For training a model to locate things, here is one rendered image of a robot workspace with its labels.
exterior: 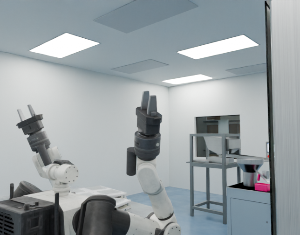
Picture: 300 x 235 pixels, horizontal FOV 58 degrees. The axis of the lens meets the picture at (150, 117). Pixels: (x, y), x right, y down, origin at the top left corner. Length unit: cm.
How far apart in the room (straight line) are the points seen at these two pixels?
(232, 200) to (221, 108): 351
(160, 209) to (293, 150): 72
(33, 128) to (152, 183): 67
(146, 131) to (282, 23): 56
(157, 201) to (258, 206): 293
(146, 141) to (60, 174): 34
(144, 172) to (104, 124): 542
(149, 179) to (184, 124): 674
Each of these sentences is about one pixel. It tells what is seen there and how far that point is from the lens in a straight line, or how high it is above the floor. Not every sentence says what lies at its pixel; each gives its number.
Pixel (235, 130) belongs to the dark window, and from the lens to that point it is 698.
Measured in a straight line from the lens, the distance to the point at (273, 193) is 38.
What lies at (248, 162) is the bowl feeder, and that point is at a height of 111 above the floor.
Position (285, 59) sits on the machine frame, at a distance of 38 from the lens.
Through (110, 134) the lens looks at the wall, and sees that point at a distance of 640.
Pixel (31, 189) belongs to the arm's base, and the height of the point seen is 126.
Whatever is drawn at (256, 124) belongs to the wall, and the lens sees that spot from 668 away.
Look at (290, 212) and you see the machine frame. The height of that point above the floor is 138.
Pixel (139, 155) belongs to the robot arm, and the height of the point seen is 140.
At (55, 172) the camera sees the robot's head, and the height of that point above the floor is 133.
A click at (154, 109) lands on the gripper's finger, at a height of 155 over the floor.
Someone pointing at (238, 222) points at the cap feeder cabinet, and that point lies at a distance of 402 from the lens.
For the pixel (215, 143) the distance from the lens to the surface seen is 491.
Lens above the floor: 147
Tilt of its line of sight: 4 degrees up
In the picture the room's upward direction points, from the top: straight up
